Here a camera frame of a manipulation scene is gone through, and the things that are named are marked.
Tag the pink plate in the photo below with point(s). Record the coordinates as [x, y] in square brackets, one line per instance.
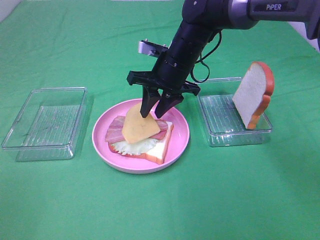
[176, 146]

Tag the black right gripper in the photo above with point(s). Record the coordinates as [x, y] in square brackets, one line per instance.
[169, 74]

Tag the yellow cheese slice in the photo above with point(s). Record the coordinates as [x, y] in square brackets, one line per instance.
[136, 128]

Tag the right clear plastic container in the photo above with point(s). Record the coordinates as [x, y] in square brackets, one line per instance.
[221, 123]

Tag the clear plastic container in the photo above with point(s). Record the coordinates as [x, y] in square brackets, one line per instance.
[221, 123]
[48, 125]

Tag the bacon strip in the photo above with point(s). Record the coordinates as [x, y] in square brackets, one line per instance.
[114, 132]
[163, 126]

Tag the green lettuce leaf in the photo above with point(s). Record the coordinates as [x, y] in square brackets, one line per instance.
[137, 148]

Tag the left clear plastic container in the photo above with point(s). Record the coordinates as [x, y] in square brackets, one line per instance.
[48, 125]

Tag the toast bread slice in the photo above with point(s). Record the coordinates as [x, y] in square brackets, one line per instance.
[156, 154]
[253, 95]

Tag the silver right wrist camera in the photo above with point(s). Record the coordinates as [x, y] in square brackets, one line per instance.
[151, 49]

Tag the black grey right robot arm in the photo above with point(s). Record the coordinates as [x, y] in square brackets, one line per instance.
[202, 20]

